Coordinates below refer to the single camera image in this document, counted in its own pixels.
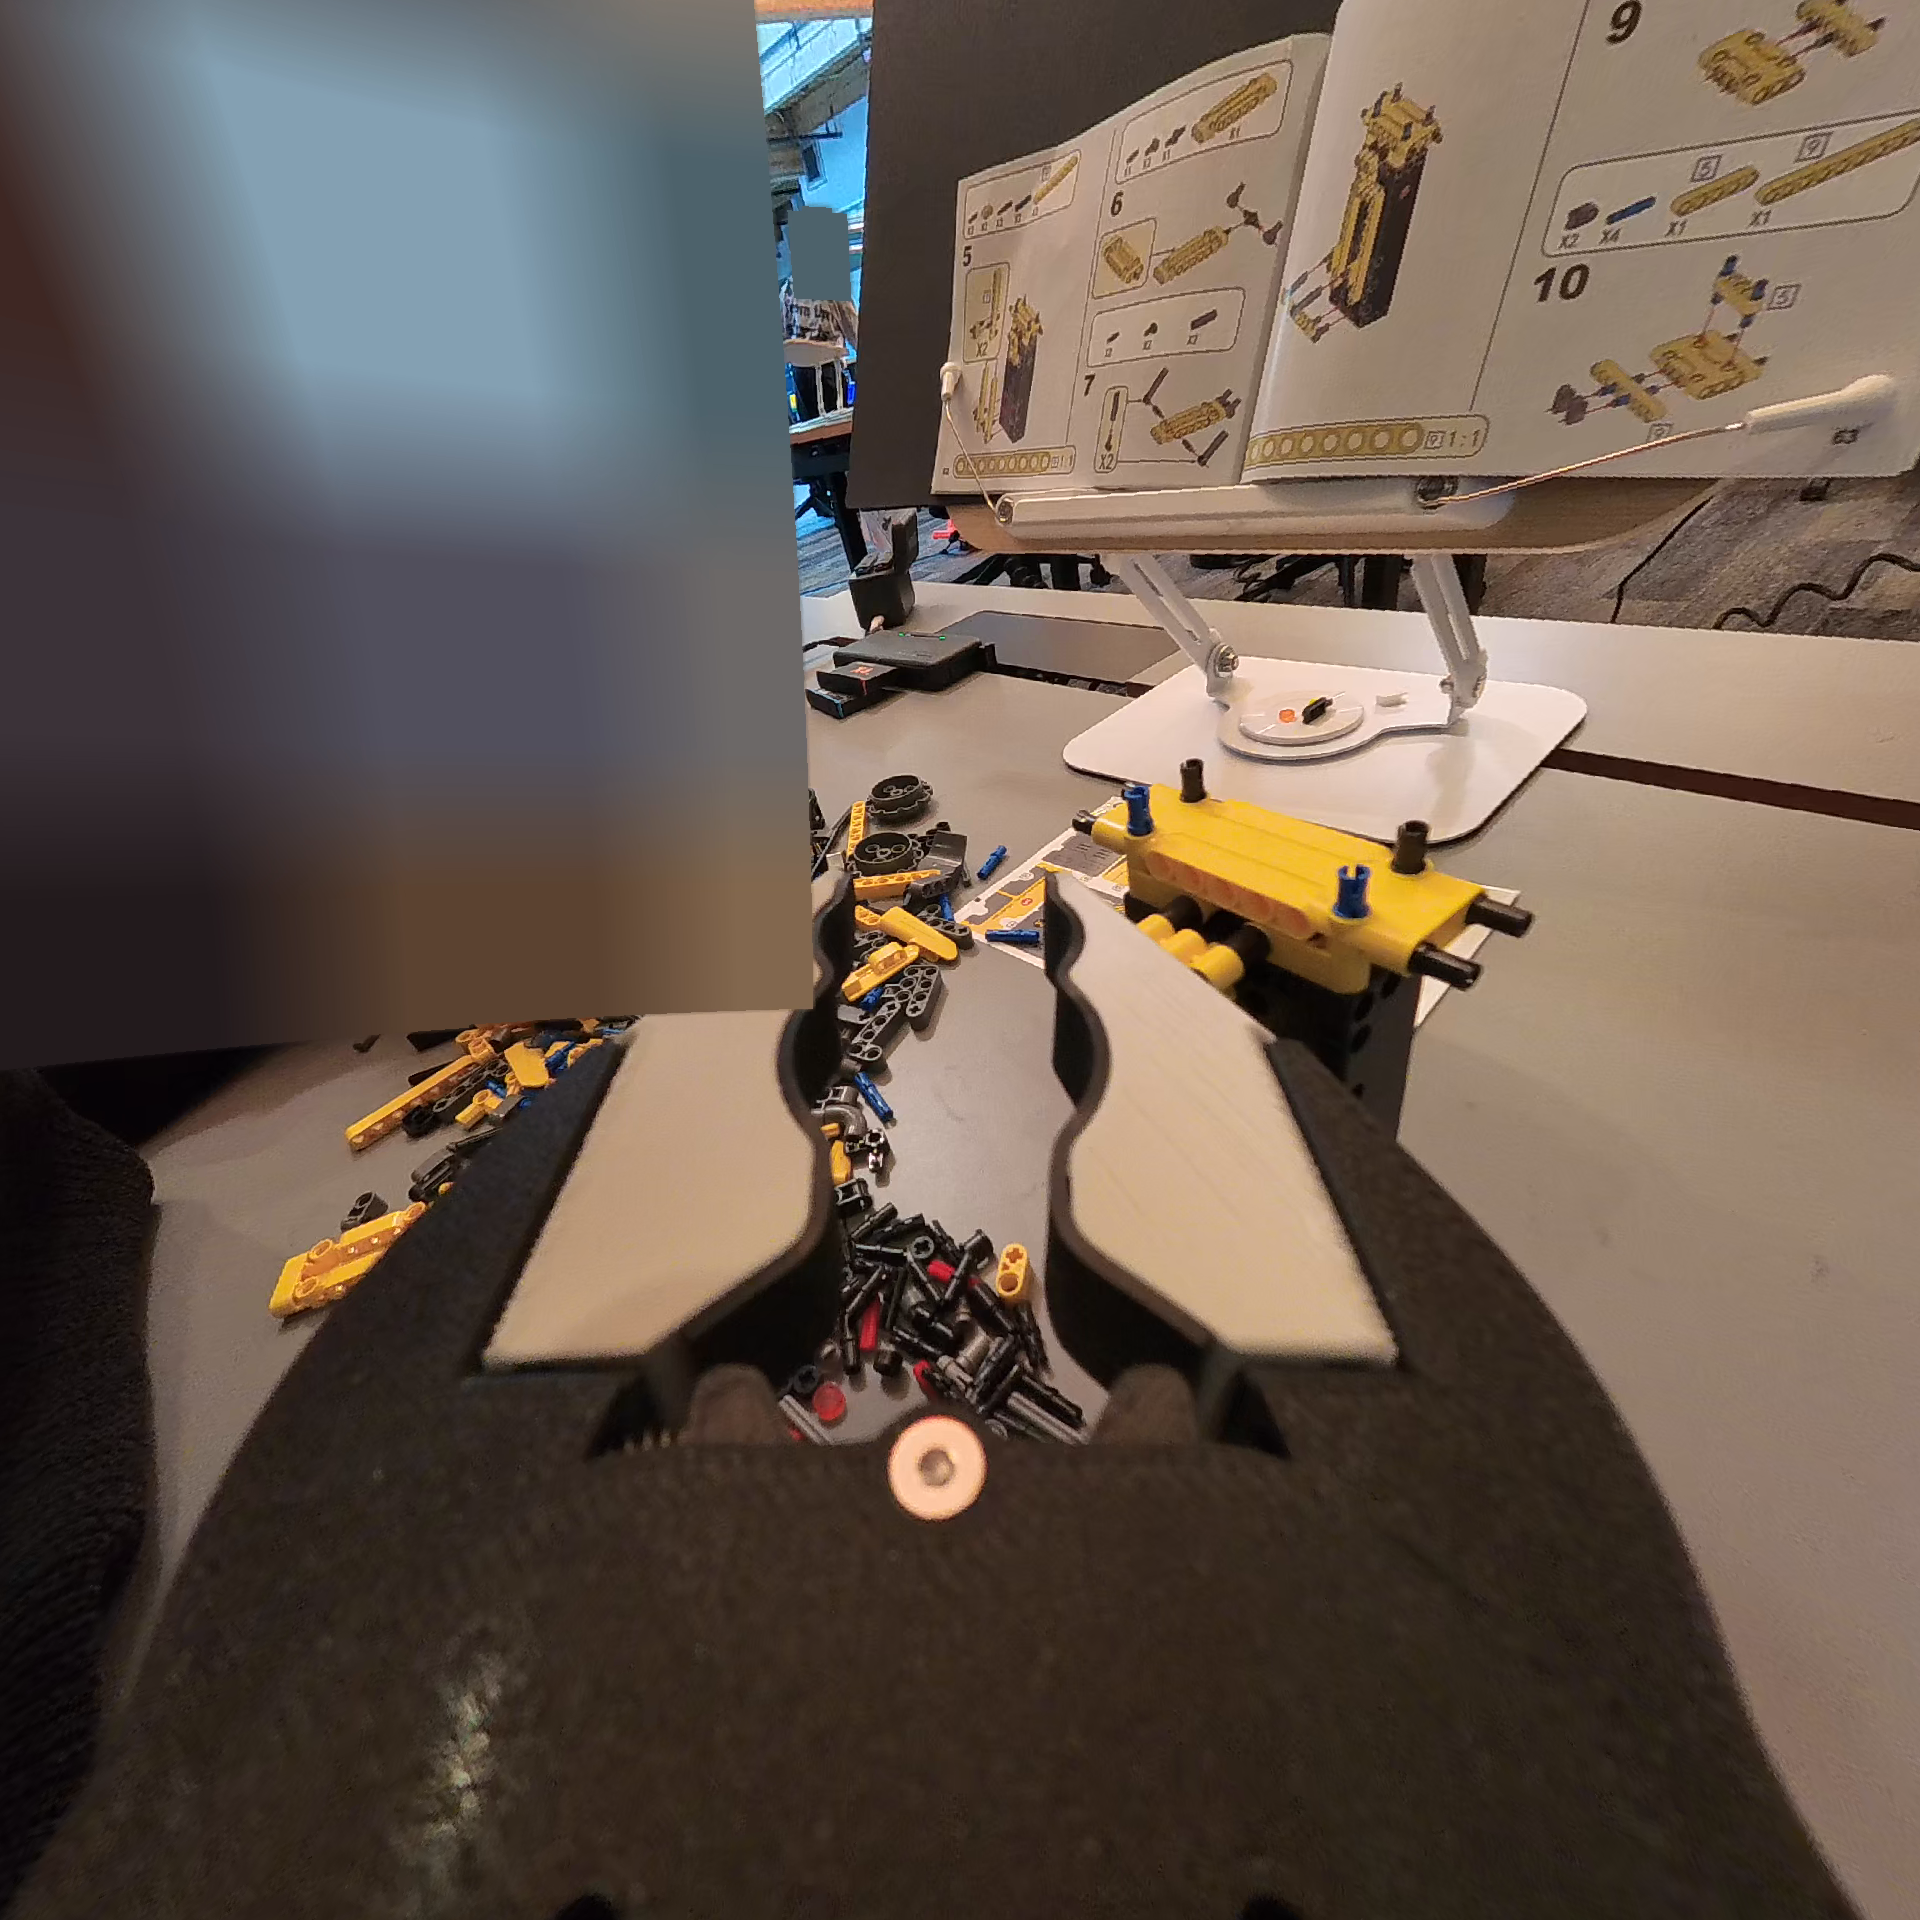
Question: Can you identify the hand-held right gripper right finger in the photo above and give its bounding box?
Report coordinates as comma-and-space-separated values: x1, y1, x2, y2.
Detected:
1040, 871, 1401, 1419

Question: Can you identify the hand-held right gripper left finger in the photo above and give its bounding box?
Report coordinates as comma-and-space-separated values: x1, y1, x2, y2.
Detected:
481, 873, 859, 1389

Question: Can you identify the heap of black pins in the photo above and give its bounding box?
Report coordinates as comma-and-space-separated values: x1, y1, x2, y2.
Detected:
780, 1199, 1091, 1451

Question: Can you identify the pile of building brick parts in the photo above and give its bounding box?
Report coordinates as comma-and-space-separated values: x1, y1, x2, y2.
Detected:
346, 765, 1010, 1203

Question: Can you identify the yellow black brick model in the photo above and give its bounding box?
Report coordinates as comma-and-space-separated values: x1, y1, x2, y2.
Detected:
1089, 761, 1537, 1142

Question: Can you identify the yellow flat panel assembly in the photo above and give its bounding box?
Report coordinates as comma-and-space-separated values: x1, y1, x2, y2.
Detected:
269, 1199, 433, 1321

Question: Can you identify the yellow grey sticker sheet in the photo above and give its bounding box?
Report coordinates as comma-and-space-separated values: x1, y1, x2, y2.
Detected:
951, 823, 1496, 961

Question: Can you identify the white book stand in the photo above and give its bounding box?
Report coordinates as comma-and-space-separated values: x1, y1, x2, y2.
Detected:
931, 358, 1906, 838

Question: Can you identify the black hub device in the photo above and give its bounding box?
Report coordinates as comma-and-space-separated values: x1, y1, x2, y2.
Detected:
831, 630, 988, 692

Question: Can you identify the black power adapter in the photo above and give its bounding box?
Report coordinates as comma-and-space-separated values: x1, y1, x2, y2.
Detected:
849, 517, 921, 632

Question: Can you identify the instruction booklet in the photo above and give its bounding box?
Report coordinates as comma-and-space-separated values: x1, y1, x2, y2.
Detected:
933, 0, 1920, 492

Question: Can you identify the black floor cable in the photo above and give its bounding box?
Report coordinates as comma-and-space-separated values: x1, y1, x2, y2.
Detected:
1714, 566, 1920, 635

